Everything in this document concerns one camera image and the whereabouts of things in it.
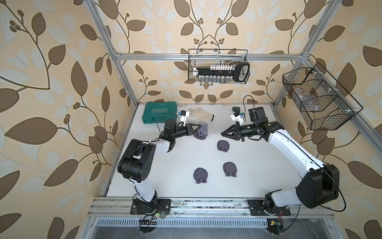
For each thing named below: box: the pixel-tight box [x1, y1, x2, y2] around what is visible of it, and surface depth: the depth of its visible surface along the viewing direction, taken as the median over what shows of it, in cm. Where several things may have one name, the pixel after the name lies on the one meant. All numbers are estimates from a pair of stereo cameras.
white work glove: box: [188, 107, 214, 122], surface depth 115 cm
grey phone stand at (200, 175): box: [192, 167, 209, 184], surface depth 86 cm
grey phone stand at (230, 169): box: [222, 161, 238, 177], surface depth 88 cm
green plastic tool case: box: [141, 101, 178, 124], surface depth 114 cm
